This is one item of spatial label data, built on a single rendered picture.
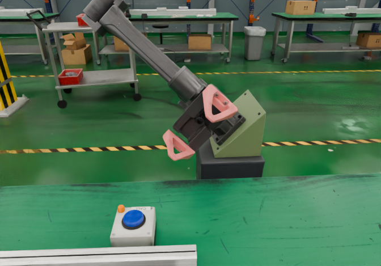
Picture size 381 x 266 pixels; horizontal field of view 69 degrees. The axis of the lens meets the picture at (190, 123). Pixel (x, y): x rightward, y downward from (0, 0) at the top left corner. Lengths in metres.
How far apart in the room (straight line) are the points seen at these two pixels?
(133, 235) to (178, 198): 0.19
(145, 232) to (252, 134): 0.45
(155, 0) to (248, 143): 7.11
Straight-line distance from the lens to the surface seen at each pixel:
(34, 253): 0.57
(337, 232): 0.72
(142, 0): 7.85
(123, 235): 0.58
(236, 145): 0.86
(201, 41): 5.14
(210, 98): 0.46
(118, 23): 0.76
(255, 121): 0.84
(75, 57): 5.35
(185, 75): 0.58
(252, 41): 5.30
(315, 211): 0.75
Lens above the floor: 1.26
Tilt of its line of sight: 27 degrees down
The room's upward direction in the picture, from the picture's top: straight up
